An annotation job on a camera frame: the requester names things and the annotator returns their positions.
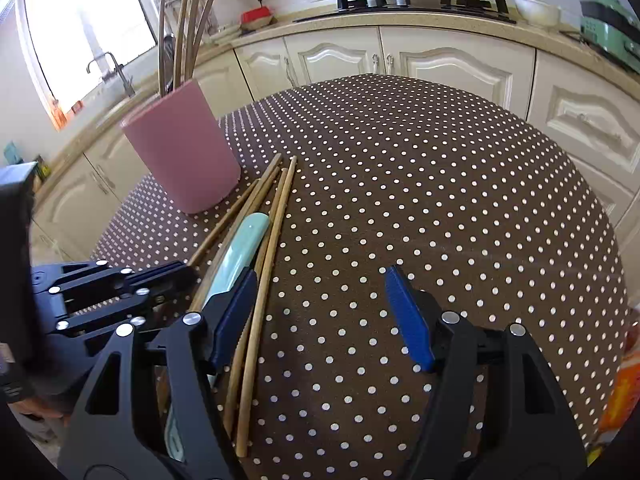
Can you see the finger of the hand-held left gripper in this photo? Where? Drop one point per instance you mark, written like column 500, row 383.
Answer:
column 165, row 277
column 85, row 275

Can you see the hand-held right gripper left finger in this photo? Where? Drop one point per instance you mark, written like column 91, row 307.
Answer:
column 235, row 315

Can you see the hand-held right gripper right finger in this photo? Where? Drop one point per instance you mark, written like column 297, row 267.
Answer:
column 407, row 320

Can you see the mint green sheathed knife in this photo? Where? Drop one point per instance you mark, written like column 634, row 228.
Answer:
column 240, row 250

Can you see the pile of wooden chopsticks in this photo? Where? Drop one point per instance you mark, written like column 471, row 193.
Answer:
column 245, row 410

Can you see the pink utensil holder cup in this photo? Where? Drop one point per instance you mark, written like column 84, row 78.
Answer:
column 180, row 155

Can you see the black spoon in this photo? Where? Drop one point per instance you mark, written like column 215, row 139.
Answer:
column 169, row 60

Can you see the brown polka dot tablecloth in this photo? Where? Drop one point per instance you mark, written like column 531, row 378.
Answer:
column 400, row 185

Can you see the orange bottle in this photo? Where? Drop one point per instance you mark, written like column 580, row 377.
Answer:
column 57, row 112

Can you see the grey sink faucet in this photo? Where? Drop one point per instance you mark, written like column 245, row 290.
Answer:
column 120, row 72

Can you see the orange printed packaging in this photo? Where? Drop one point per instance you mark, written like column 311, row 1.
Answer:
column 622, row 395

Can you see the kitchen window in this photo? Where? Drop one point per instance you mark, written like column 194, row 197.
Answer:
column 75, row 25

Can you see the red container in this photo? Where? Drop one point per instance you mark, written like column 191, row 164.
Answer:
column 257, row 16

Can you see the black gas stove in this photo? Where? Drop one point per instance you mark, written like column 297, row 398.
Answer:
column 425, row 2

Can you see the white bowl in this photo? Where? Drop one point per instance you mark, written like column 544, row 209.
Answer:
column 537, row 12

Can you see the green electric cooker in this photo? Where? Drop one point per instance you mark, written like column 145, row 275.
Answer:
column 610, row 30

